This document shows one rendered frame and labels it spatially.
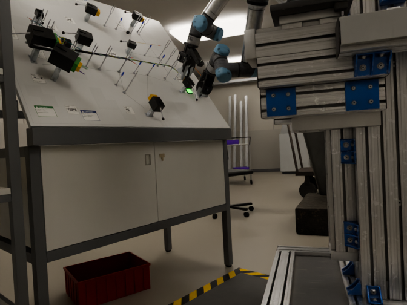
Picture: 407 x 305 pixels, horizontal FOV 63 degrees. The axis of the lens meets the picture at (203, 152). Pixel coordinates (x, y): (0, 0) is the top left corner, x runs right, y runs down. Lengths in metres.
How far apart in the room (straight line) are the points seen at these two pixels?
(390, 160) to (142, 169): 1.04
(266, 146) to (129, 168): 7.42
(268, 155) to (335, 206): 7.58
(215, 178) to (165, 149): 0.44
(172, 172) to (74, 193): 0.54
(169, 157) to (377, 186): 0.98
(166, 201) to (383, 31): 1.22
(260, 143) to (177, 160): 7.16
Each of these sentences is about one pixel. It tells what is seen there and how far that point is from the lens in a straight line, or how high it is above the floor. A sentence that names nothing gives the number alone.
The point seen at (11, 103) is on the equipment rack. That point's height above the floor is 0.95.
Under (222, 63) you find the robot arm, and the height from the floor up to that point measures 1.16.
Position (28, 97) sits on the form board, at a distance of 1.45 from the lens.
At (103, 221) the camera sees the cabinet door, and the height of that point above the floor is 0.47.
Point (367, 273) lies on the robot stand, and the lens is 1.31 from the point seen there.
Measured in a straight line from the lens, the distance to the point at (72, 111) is 1.47.
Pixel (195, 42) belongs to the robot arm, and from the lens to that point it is 1.97.
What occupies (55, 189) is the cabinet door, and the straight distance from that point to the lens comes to 1.41.
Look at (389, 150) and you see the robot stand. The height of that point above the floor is 0.72.
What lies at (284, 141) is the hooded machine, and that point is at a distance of 8.00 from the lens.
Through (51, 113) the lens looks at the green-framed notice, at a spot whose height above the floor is 0.92.
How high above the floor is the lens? 0.77
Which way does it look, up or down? 1 degrees down
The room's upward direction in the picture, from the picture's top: 3 degrees counter-clockwise
